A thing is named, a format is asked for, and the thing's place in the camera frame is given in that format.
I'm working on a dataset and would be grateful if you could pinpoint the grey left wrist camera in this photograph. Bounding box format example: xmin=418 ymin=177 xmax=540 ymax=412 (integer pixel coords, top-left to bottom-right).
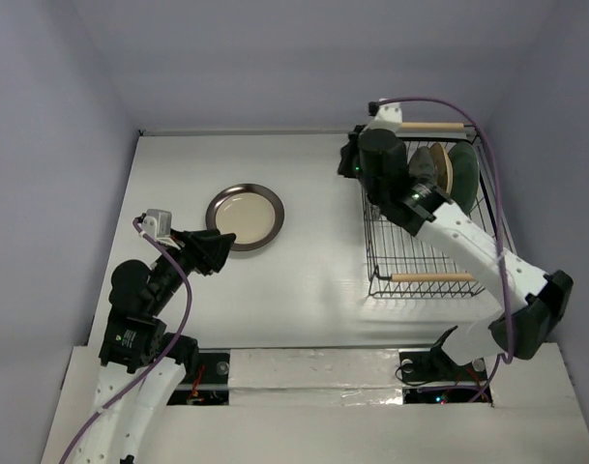
xmin=138 ymin=209 xmax=172 ymax=243

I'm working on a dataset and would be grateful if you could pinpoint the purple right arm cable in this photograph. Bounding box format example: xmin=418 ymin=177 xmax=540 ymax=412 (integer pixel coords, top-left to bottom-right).
xmin=376 ymin=96 xmax=516 ymax=403

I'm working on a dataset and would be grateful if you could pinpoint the dark green reindeer plate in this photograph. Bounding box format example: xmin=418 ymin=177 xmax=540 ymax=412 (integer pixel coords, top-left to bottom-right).
xmin=408 ymin=146 xmax=438 ymax=184

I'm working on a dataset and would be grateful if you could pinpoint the brown rimmed cream plate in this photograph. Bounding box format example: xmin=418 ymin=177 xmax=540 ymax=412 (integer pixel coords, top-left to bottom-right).
xmin=205 ymin=183 xmax=285 ymax=252

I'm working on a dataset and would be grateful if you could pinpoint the cream plate gold rim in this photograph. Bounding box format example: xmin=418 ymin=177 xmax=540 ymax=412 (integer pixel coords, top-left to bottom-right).
xmin=429 ymin=142 xmax=454 ymax=194

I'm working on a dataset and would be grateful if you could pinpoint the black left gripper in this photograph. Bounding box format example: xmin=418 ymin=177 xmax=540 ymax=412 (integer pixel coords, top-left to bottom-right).
xmin=148 ymin=225 xmax=235 ymax=313

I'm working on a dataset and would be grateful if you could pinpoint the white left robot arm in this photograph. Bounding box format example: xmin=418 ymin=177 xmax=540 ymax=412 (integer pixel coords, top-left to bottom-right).
xmin=75 ymin=228 xmax=235 ymax=463

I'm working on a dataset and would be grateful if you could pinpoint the teal green plate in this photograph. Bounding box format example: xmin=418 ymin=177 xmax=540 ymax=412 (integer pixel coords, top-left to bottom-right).
xmin=448 ymin=141 xmax=480 ymax=215

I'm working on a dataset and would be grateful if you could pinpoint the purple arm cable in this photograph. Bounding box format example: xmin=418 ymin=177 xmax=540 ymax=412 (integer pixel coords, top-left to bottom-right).
xmin=376 ymin=96 xmax=516 ymax=403
xmin=60 ymin=216 xmax=193 ymax=464

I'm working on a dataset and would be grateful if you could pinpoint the white foreground board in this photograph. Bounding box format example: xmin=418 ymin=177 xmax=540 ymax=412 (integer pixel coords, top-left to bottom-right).
xmin=43 ymin=344 xmax=589 ymax=463

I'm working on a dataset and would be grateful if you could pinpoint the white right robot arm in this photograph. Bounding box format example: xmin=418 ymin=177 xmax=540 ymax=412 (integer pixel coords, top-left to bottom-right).
xmin=338 ymin=98 xmax=574 ymax=379

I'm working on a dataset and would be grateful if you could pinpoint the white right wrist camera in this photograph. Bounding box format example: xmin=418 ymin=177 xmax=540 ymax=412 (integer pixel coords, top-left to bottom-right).
xmin=366 ymin=101 xmax=403 ymax=132

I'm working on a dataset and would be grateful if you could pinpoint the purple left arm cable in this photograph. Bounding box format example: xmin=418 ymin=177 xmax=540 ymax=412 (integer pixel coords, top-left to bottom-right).
xmin=60 ymin=216 xmax=193 ymax=464

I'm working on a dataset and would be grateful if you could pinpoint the silver foil strip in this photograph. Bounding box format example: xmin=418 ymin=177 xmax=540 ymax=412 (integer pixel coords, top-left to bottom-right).
xmin=225 ymin=346 xmax=405 ymax=407

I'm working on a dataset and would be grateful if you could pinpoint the black wire dish rack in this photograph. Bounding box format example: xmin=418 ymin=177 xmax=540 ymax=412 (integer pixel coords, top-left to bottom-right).
xmin=362 ymin=128 xmax=497 ymax=299

